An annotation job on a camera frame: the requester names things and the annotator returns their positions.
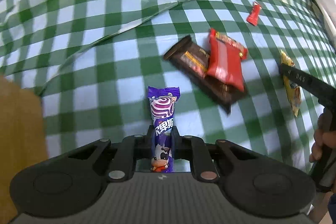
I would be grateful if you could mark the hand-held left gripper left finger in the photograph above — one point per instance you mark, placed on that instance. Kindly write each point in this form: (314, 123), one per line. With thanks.
(148, 146)

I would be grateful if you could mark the large dark brown snack packet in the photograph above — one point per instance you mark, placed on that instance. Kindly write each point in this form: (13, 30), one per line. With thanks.
(223, 98)

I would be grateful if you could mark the green checkered cloth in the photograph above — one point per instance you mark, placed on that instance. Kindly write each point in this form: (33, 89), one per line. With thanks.
(105, 29)

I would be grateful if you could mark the thin red stick packet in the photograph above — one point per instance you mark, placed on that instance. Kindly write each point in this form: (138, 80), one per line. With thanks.
(253, 15)

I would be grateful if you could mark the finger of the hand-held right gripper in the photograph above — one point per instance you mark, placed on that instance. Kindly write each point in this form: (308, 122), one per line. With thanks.
(307, 81)

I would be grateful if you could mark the yellow snack packet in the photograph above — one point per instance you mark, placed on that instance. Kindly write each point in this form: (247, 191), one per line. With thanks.
(294, 94)

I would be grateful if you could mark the person's right hand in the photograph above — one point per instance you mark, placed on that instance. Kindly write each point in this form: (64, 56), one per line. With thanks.
(319, 138)

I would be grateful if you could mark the person's blue pants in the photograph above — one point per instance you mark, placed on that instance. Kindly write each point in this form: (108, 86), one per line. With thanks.
(332, 209)

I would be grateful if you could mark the purple candy packet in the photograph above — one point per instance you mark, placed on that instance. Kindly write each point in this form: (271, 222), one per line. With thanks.
(162, 113)

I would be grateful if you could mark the red snack packet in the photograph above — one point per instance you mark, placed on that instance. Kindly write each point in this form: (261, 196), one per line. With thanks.
(225, 64)

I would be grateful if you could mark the cardboard box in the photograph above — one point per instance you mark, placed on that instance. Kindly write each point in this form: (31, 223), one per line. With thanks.
(21, 148)

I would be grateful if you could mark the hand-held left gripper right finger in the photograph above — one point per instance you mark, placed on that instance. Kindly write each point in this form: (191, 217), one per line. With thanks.
(177, 148)

